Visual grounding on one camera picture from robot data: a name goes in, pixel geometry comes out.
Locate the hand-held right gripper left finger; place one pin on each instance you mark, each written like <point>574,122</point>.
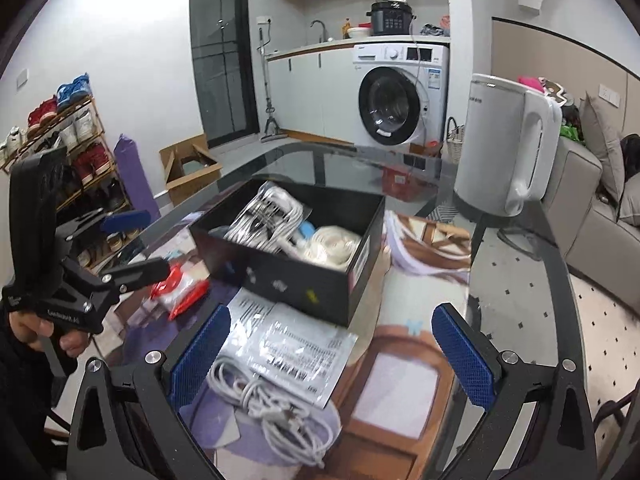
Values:
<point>200,355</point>

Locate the grey sofa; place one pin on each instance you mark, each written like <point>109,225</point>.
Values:
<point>575,185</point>

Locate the wall switch panel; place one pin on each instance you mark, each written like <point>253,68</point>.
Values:
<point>611,96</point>

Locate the yellow bottle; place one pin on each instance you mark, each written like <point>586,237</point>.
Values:
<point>346,27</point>

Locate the dark glass door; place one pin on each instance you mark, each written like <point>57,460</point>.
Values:
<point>220,60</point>

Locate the shoe rack with shoes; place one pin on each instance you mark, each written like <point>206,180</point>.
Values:
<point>92,160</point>

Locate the black pressure cooker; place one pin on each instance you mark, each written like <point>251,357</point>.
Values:
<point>392,20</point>

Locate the black cardboard box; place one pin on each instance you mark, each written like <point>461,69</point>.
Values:
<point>300,285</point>

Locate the open brown cardboard box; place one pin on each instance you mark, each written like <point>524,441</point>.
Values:
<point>192,185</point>

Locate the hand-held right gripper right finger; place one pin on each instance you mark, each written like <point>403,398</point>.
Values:
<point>465,355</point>

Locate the white electric kettle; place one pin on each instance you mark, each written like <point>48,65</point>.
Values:
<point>495,145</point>

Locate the white kitchen base cabinets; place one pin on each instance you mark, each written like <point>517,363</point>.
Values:
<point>305,90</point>

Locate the person's left hand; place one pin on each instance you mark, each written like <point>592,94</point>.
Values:
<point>30,327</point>

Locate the bag of white shoelaces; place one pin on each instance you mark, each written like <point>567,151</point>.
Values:
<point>265,220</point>

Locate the flat mop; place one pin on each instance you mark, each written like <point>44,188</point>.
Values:
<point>272,135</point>

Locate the dark clothing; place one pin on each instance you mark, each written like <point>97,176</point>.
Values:
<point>631,157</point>

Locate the green soft item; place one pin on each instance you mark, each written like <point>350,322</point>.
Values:
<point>570,132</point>

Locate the pink soft item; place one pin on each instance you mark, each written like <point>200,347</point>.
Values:
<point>530,83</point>

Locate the wicker basket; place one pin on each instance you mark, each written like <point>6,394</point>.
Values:
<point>454,147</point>

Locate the white bowl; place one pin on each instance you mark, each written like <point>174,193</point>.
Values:
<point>359,32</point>

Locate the white wall switch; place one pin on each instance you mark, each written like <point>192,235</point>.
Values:
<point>21,81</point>

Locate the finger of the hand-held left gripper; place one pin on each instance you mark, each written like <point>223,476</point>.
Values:
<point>135,272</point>
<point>125,221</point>

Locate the printed table mat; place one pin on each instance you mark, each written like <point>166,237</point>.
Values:
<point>390,400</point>

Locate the grey pillow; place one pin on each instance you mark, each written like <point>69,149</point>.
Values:
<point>602,145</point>
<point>631,200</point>

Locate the purple yoga mat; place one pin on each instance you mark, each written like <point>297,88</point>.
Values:
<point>132,175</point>

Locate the white washing machine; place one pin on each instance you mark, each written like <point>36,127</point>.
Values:
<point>430,105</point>

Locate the red and white glue packet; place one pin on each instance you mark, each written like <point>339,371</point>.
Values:
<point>177,290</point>

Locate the wooden shoe rack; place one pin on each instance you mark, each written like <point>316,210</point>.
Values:
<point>102,127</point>

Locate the clothes heap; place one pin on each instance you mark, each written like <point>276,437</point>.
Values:
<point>432,30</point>

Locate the kitchen faucet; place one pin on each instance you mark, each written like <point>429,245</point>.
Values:
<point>320,27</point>

